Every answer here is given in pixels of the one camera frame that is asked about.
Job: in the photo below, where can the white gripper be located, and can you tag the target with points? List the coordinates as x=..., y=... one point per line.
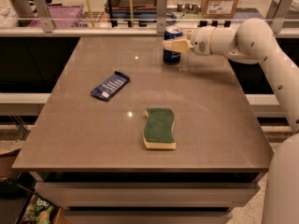
x=200, y=43

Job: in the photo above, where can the blue pepsi can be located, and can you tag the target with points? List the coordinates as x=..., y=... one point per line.
x=171, y=57

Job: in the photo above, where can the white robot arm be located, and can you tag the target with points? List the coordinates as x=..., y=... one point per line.
x=253, y=39

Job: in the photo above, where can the cardboard box with label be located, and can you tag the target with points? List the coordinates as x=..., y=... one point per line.
x=218, y=9

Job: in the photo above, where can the green and yellow sponge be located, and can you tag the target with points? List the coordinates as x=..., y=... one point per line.
x=158, y=131

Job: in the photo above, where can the blue snack wrapper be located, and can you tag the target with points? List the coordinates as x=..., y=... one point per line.
x=108, y=88

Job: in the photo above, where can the purple plastic crate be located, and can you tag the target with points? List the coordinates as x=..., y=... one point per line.
x=61, y=16

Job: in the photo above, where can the upper white drawer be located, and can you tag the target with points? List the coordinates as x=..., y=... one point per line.
x=79, y=194

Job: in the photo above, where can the white drawer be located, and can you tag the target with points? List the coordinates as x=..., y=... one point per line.
x=79, y=194
x=147, y=217

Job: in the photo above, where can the glass railing with metal posts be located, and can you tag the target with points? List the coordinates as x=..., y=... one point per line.
x=110, y=25

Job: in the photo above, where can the lower white drawer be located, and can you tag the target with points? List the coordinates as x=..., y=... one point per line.
x=147, y=217

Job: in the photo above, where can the green snack bag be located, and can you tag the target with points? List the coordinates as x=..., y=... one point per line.
x=38, y=211

